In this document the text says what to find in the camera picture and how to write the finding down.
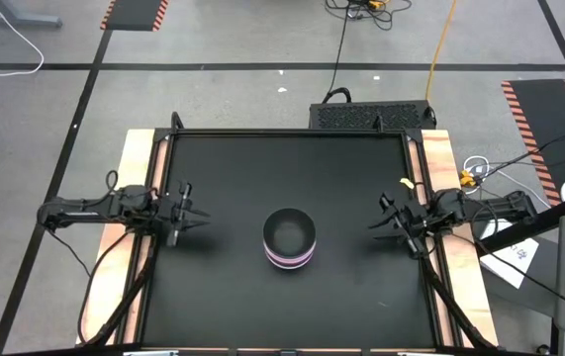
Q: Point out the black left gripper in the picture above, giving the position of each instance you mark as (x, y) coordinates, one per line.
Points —
(175, 212)

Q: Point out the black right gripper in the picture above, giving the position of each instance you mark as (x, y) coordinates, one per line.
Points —
(415, 222)

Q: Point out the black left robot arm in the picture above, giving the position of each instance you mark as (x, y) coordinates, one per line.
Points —
(84, 210)

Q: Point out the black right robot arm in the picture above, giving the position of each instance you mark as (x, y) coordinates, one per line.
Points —
(499, 207)

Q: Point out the yellow tape tag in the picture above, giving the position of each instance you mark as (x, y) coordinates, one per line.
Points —
(406, 183)

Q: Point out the yellow plug connector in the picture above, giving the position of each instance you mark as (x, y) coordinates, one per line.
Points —
(467, 179)

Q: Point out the wooden side board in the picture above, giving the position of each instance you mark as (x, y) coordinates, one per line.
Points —
(136, 143)
(440, 148)

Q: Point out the white ribbed bowl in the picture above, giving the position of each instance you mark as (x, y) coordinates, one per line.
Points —
(289, 267)

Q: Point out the black computer case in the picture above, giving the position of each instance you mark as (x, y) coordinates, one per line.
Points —
(371, 116)

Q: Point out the white paper sheet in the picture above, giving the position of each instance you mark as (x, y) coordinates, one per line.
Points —
(512, 259)

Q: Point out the black hazard-striped floor mat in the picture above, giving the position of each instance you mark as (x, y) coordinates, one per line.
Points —
(549, 123)
(133, 14)

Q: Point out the small yellow plug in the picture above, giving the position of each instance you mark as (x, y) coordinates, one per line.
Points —
(375, 4)

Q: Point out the grey desk foot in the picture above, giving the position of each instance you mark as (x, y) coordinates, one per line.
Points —
(15, 21)

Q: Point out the black aluminium table frame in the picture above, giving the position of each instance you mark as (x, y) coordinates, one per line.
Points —
(287, 132)

